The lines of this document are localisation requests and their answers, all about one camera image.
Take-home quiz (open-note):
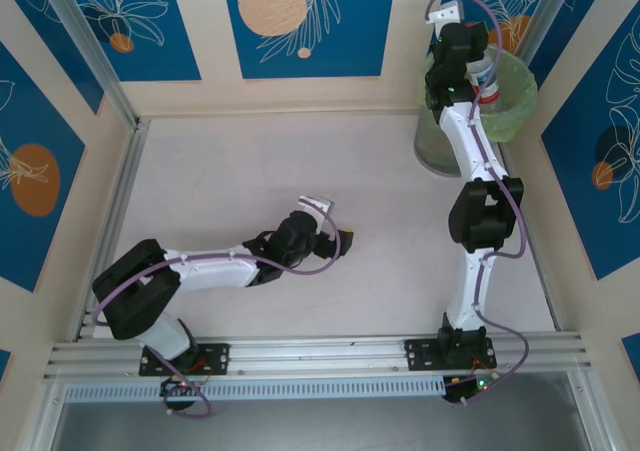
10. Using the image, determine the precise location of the aluminium side rail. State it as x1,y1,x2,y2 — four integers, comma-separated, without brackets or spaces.
74,117,151,343
499,145,565,333

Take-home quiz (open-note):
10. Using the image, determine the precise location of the small circuit board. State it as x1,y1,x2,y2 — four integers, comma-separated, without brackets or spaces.
158,375,214,398
442,373,501,405

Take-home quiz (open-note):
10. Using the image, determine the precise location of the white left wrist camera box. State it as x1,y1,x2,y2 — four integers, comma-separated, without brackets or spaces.
298,195,335,222

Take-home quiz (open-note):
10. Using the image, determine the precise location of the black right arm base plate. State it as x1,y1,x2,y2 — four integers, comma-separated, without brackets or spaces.
403,338,499,372

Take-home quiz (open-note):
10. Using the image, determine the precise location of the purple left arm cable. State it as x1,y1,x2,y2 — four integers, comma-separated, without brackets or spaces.
93,198,344,418

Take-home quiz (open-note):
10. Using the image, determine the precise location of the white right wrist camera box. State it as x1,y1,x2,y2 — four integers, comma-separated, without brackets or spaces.
424,0,462,26

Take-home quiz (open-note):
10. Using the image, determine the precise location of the aluminium mounting rail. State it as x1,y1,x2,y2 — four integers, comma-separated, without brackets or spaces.
42,331,594,380

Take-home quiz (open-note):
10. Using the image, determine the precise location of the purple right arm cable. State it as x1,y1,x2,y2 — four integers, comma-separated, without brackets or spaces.
424,0,533,406

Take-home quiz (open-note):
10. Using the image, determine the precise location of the green-lined trash bin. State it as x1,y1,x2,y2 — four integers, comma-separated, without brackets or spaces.
418,43,539,142

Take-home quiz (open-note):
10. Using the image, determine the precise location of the grey slotted cable duct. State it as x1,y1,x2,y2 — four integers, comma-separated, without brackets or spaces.
63,375,449,403

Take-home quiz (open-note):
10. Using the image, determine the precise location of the aluminium frame post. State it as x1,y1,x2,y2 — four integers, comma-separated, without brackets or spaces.
514,0,604,72
35,0,141,130

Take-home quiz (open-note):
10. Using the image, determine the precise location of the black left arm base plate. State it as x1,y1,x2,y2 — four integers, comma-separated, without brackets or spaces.
138,341,231,377

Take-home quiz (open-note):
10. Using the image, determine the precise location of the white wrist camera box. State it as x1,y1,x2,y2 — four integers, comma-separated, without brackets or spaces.
424,0,462,26
298,195,335,222

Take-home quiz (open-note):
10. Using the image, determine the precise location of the red-cap bottle red label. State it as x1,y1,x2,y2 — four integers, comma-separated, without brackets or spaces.
465,53,502,110

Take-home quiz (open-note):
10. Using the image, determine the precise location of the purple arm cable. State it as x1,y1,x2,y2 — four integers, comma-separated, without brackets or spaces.
93,198,344,418
424,0,533,406

